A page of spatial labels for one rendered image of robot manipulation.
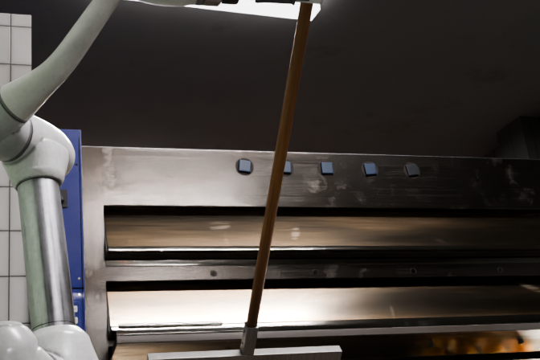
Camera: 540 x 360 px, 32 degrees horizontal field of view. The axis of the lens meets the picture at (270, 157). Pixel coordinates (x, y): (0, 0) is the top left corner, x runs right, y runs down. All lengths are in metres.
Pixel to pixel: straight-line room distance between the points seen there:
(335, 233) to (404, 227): 0.28
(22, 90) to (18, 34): 1.21
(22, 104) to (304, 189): 1.42
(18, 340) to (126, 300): 1.14
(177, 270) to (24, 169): 0.96
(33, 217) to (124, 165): 1.00
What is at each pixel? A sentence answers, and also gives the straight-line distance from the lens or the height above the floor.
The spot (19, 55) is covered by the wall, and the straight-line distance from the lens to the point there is 3.42.
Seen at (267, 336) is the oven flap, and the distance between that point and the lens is 3.05.
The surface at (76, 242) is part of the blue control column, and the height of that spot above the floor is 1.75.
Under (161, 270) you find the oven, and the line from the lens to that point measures 3.18.
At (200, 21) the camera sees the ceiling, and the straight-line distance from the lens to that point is 5.30.
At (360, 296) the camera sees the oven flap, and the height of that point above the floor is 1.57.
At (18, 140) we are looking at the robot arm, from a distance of 2.33.
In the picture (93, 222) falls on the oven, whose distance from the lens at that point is 3.19.
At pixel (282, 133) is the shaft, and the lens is 2.34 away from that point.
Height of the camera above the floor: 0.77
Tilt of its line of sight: 22 degrees up
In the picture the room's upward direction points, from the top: 6 degrees counter-clockwise
